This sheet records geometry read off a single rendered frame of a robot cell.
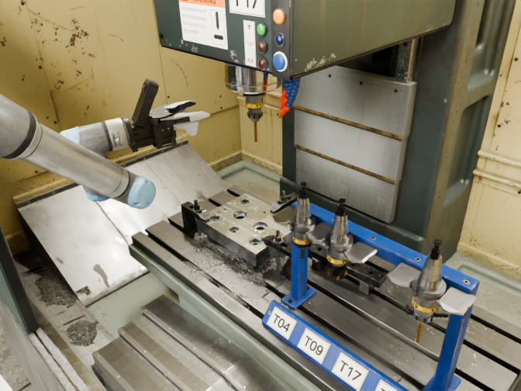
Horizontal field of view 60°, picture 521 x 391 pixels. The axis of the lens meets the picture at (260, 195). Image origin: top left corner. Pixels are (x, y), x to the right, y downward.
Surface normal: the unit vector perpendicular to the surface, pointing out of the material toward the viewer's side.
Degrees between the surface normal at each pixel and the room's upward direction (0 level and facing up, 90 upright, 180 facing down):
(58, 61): 90
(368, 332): 0
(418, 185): 90
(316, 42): 90
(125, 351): 8
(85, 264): 24
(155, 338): 8
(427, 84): 90
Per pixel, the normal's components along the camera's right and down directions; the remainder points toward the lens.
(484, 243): -0.71, 0.38
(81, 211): 0.26, -0.65
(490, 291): -0.03, -0.86
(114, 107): 0.70, 0.35
